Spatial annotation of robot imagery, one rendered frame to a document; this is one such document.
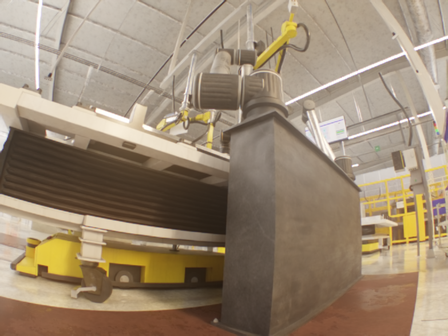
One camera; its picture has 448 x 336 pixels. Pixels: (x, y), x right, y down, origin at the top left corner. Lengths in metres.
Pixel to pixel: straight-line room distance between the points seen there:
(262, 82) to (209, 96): 0.28
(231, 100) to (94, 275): 1.08
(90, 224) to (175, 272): 0.74
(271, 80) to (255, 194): 0.60
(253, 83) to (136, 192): 0.88
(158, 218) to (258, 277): 0.73
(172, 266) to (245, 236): 0.81
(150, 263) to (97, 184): 0.61
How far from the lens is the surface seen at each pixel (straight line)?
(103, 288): 1.17
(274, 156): 0.88
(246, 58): 1.99
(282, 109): 1.11
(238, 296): 0.93
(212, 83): 1.14
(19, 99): 1.08
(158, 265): 1.54
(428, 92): 5.13
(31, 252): 1.75
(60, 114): 1.03
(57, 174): 1.27
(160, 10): 11.54
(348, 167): 2.42
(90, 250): 1.14
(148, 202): 1.34
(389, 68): 15.88
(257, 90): 1.14
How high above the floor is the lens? 0.38
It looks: 19 degrees up
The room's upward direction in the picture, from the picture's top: 3 degrees clockwise
